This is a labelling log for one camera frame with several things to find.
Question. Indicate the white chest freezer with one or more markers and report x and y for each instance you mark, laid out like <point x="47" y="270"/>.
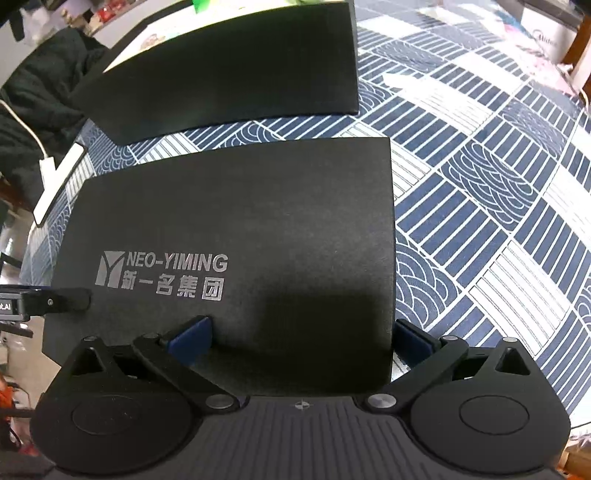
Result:
<point x="549" y="27"/>

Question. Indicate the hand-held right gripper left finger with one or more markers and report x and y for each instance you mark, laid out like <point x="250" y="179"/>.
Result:
<point x="191" y="339"/>

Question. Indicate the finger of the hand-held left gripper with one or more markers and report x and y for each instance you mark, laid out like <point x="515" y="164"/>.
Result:
<point x="60" y="299"/>

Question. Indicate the white smartphone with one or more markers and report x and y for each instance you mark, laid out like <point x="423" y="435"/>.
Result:
<point x="60" y="184"/>

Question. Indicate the black shoe box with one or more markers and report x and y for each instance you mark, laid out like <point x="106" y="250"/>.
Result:
<point x="231" y="74"/>

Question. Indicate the blue patterned desktop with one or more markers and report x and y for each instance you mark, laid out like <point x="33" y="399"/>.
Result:
<point x="461" y="184"/>

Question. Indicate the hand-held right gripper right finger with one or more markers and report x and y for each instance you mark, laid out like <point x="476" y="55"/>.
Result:
<point x="412" y="344"/>

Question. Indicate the dark cloth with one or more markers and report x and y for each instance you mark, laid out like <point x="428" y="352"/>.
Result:
<point x="41" y="92"/>

